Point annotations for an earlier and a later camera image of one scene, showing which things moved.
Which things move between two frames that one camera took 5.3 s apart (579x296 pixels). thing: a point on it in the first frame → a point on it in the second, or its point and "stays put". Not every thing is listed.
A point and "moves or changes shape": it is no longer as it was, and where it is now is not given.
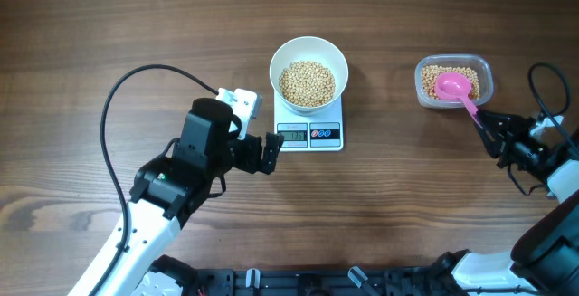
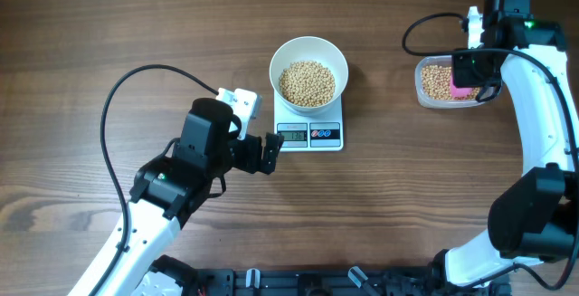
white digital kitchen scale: [319, 132] stays put
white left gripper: [270, 149] stays put
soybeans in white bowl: [307, 83] stays put
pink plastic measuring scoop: [452, 86] moves or changes shape
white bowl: [309, 74] stays put
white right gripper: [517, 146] → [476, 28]
